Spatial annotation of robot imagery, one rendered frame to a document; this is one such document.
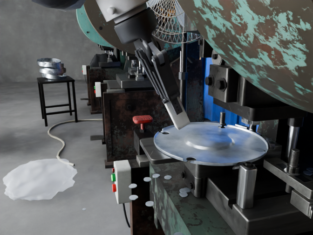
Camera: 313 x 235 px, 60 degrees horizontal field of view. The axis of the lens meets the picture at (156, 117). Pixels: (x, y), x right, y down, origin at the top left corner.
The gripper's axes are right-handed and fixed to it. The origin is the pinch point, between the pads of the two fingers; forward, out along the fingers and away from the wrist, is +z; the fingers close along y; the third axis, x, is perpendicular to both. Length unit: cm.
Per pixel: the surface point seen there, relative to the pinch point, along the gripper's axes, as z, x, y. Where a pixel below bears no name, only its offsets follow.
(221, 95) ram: 5.3, 13.4, -6.6
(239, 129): 21.8, 18.4, -14.8
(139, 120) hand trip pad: 13.6, -4.0, -40.2
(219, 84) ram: 2.1, 13.5, -6.0
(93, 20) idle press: -23, 10, -143
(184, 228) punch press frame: 24.4, -10.4, 2.6
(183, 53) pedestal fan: 13, 41, -94
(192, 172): 20.4, -1.2, -7.9
